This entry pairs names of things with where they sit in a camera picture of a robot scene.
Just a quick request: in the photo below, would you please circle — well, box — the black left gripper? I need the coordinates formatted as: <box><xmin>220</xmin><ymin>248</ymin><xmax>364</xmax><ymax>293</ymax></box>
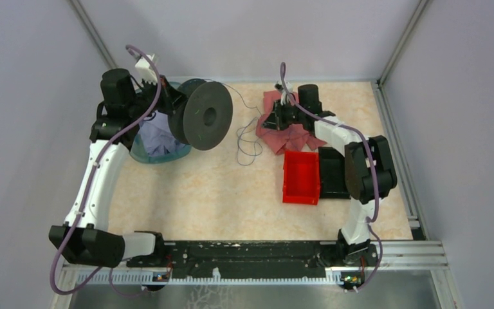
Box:
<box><xmin>127</xmin><ymin>73</ymin><xmax>190</xmax><ymax>120</ymax></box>

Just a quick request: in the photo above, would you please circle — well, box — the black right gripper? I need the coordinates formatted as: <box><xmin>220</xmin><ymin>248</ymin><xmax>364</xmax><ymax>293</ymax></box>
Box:
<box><xmin>261</xmin><ymin>98</ymin><xmax>306</xmax><ymax>132</ymax></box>

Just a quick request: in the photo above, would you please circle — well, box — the black cable spool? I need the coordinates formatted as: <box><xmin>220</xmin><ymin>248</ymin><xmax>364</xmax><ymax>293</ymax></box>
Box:
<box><xmin>168</xmin><ymin>79</ymin><xmax>233</xmax><ymax>151</ymax></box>

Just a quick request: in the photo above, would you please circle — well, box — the thin blue wire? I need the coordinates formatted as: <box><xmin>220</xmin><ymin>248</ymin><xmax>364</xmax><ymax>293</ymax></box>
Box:
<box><xmin>221</xmin><ymin>82</ymin><xmax>273</xmax><ymax>167</ymax></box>

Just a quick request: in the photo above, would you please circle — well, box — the red plastic bin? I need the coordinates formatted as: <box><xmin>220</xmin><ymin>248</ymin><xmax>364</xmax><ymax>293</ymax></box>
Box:
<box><xmin>282</xmin><ymin>151</ymin><xmax>320</xmax><ymax>205</ymax></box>

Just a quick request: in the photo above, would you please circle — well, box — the black plastic bin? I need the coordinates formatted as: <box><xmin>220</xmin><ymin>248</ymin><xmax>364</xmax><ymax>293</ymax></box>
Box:
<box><xmin>318</xmin><ymin>147</ymin><xmax>350</xmax><ymax>200</ymax></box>

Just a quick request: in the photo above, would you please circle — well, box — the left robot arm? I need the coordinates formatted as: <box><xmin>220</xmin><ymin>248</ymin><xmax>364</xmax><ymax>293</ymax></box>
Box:
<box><xmin>49</xmin><ymin>68</ymin><xmax>186</xmax><ymax>268</ymax></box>

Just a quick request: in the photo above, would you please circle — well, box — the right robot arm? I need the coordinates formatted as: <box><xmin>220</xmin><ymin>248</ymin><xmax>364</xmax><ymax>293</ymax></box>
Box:
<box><xmin>261</xmin><ymin>82</ymin><xmax>398</xmax><ymax>265</ymax></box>

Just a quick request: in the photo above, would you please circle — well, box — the pink cloth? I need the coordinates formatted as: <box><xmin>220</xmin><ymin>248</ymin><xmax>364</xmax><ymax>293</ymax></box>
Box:
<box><xmin>255</xmin><ymin>90</ymin><xmax>327</xmax><ymax>155</ymax></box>

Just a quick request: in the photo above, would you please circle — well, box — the lavender cloth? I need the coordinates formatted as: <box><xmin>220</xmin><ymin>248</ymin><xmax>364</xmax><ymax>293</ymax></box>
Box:
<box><xmin>140</xmin><ymin>115</ymin><xmax>181</xmax><ymax>157</ymax></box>

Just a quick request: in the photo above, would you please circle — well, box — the teal plastic tray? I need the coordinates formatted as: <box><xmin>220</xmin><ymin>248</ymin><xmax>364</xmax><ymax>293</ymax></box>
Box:
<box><xmin>130</xmin><ymin>79</ymin><xmax>206</xmax><ymax>164</ymax></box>

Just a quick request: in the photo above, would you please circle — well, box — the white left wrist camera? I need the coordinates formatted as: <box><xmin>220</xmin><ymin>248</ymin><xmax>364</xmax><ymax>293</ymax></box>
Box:
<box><xmin>135</xmin><ymin>57</ymin><xmax>157</xmax><ymax>85</ymax></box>

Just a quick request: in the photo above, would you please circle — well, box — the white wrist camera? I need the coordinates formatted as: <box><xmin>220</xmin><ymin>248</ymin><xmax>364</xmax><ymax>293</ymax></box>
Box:
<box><xmin>274</xmin><ymin>81</ymin><xmax>293</xmax><ymax>106</ymax></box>
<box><xmin>135</xmin><ymin>57</ymin><xmax>157</xmax><ymax>85</ymax></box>

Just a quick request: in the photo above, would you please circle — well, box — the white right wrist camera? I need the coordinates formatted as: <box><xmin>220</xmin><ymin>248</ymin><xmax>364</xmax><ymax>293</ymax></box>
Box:
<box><xmin>274</xmin><ymin>81</ymin><xmax>293</xmax><ymax>106</ymax></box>

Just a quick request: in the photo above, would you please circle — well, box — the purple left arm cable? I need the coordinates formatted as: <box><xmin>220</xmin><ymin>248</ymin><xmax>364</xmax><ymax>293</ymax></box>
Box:
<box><xmin>49</xmin><ymin>44</ymin><xmax>163</xmax><ymax>297</ymax></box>

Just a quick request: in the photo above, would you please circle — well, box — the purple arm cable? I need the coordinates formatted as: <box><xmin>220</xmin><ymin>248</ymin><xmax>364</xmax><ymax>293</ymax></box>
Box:
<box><xmin>49</xmin><ymin>44</ymin><xmax>163</xmax><ymax>297</ymax></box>
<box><xmin>279</xmin><ymin>62</ymin><xmax>384</xmax><ymax>293</ymax></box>

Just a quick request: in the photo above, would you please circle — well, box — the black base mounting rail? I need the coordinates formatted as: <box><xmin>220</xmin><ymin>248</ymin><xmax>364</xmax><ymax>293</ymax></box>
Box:
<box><xmin>126</xmin><ymin>241</ymin><xmax>379</xmax><ymax>283</ymax></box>

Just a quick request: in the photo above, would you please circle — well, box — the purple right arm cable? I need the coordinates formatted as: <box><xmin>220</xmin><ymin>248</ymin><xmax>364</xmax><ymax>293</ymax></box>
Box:
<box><xmin>279</xmin><ymin>62</ymin><xmax>384</xmax><ymax>293</ymax></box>

